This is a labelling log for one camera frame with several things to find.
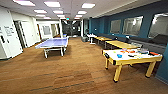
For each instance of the blue ping pong table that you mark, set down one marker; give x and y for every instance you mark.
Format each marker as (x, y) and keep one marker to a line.
(53, 43)

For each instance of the white wall notices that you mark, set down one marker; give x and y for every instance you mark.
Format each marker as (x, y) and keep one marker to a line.
(9, 31)

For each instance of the yellow gaming table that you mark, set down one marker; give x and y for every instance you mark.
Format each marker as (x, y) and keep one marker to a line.
(133, 60)

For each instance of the dark framed room door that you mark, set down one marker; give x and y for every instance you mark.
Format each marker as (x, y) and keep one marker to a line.
(20, 35)

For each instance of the rectangular ceiling light panel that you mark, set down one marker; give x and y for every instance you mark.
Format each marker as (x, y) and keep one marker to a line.
(40, 11)
(78, 16)
(52, 4)
(82, 12)
(24, 2)
(88, 5)
(60, 15)
(58, 12)
(40, 15)

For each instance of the grey clear bowl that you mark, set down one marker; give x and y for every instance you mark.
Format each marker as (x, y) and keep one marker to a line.
(143, 51)

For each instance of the small red table item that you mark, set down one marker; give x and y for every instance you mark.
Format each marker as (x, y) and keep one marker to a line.
(153, 53)

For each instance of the small black table item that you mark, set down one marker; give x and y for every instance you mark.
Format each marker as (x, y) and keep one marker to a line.
(131, 55)

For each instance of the small white round table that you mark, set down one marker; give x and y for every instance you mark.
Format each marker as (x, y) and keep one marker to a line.
(91, 35)

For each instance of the interior glass window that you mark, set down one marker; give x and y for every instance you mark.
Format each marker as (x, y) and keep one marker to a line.
(115, 26)
(159, 25)
(133, 26)

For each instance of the grey trash bin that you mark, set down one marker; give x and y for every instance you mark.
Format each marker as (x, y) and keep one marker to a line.
(84, 38)

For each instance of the door window panel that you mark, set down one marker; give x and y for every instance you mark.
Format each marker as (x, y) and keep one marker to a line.
(46, 30)

